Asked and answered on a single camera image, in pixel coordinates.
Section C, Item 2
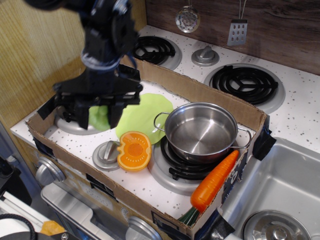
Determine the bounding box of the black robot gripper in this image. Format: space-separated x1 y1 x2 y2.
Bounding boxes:
53 66 143 130

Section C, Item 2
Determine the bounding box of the light green toy broccoli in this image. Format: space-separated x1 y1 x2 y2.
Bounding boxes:
88 105 111 132

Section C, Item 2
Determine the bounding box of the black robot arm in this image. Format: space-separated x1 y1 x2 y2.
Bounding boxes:
27 0 143 130

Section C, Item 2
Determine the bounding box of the stainless steel pan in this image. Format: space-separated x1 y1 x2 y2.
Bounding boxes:
153 102 252 165

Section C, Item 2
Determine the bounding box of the front left black burner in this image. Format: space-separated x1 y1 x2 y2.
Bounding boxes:
54 106 101 136

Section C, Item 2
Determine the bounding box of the grey stove knob front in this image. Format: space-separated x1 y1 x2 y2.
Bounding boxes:
92 140 120 172

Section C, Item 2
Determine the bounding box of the grey stove knob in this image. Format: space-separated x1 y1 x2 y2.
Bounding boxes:
191 46 220 67
92 140 120 172

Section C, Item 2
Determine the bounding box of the light green plastic plate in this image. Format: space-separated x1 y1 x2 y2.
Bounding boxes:
115 93 173 145

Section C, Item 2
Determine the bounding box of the orange toy pumpkin slice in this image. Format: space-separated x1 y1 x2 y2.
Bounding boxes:
117 131 152 172

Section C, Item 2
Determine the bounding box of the brown cardboard fence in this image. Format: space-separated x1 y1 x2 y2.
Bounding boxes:
26 60 269 240

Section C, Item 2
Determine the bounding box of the silver oven knob left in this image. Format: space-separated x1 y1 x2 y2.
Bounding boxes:
35 156 66 186

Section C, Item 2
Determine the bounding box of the silver oven knob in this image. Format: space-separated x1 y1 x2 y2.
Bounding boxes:
125 216 162 240
35 156 66 186

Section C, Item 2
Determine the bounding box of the front right black burner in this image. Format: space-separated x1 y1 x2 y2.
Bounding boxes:
148 136 223 196

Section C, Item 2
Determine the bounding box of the grey stove knob back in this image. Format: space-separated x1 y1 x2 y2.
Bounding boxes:
191 46 220 67

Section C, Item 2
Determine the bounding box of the silver oven knob right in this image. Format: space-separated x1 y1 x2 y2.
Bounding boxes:
125 216 162 240

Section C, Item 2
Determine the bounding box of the small orange yellow object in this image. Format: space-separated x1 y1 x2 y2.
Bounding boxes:
40 220 66 236

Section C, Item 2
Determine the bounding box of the hanging metal skimmer ladle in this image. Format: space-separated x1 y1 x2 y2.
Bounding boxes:
175 0 201 34

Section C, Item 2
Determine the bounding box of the orange toy carrot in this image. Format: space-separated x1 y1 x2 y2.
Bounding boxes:
178 150 240 226

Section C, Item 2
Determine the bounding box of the back right black burner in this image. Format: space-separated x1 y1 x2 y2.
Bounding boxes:
204 63 286 114

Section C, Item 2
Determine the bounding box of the hanging metal slotted spatula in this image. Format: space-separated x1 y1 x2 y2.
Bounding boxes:
227 0 248 47

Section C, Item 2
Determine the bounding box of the silver sink basin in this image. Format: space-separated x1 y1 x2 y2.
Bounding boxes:
222 138 320 240

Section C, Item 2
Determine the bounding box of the silver sink drain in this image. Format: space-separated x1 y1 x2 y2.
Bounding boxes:
241 210 311 240

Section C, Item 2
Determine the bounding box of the silver oven door handle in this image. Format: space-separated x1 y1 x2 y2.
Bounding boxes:
41 183 112 240

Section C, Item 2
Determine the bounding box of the black cable loop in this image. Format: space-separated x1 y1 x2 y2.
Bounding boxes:
0 213 37 240

